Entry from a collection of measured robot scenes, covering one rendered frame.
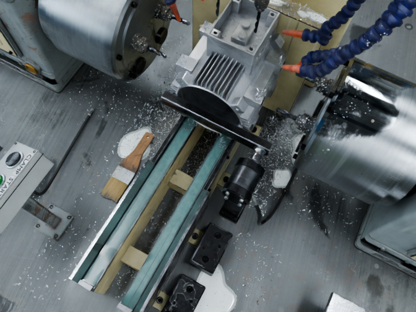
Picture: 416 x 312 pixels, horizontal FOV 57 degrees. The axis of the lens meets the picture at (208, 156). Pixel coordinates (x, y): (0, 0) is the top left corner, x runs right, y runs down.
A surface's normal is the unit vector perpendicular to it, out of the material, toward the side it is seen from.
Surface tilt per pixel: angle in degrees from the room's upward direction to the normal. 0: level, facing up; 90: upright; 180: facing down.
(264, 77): 0
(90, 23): 51
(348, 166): 66
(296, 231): 0
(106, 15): 36
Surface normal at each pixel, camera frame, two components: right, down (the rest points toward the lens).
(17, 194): 0.83, 0.27
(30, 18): 0.88, 0.45
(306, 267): 0.04, -0.39
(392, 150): -0.25, 0.15
